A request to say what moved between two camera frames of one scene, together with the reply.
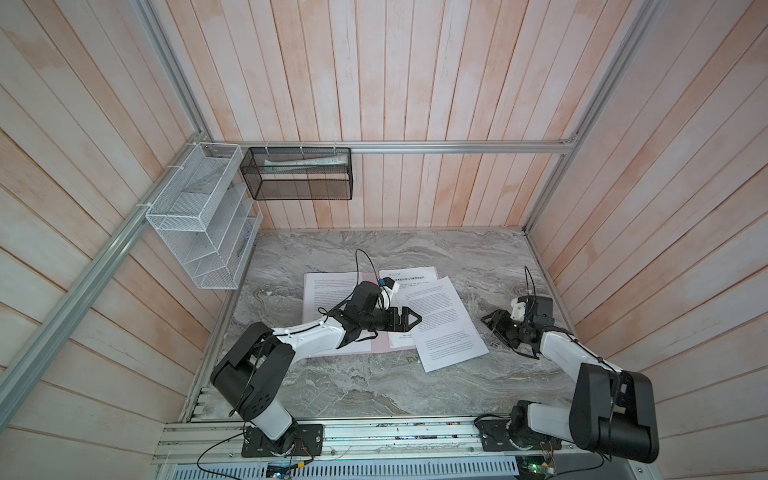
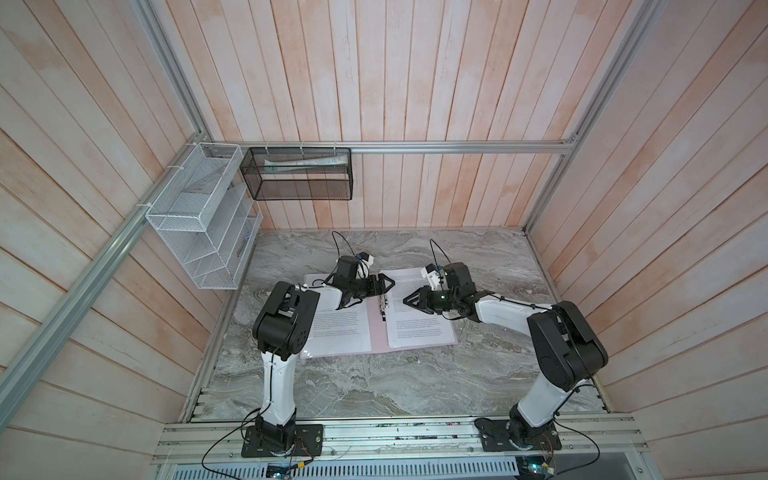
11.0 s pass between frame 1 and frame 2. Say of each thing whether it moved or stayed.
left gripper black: moved
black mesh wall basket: stayed
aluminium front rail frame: stayed
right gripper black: moved
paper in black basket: stayed
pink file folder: moved
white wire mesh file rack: stayed
